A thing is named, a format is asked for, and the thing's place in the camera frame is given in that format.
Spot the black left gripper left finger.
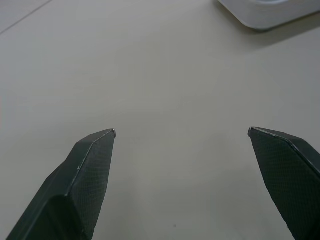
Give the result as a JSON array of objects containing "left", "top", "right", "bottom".
[{"left": 5, "top": 128, "right": 118, "bottom": 240}]

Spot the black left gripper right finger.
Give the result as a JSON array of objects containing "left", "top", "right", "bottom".
[{"left": 247, "top": 126, "right": 320, "bottom": 240}]

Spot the white rounded tray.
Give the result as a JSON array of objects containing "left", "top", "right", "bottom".
[{"left": 215, "top": 0, "right": 320, "bottom": 32}]

